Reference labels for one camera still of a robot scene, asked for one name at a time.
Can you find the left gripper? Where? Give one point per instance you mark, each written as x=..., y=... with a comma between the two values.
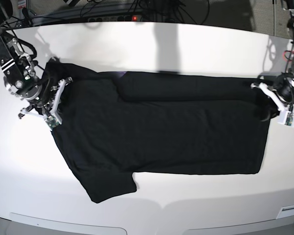
x=284, y=86

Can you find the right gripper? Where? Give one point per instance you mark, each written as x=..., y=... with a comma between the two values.
x=42, y=94

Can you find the black T-shirt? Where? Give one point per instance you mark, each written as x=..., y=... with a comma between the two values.
x=115, y=125

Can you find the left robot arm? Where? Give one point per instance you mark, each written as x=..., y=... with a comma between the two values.
x=288, y=5

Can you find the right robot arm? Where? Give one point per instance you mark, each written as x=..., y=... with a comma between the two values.
x=18, y=64

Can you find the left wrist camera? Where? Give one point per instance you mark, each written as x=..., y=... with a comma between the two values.
x=286, y=118

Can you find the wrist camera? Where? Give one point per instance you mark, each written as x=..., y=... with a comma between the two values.
x=51, y=122
x=286, y=118

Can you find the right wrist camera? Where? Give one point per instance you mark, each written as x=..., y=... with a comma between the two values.
x=51, y=122

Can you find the black power strip red switch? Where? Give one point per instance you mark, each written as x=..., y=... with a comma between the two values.
x=118, y=18

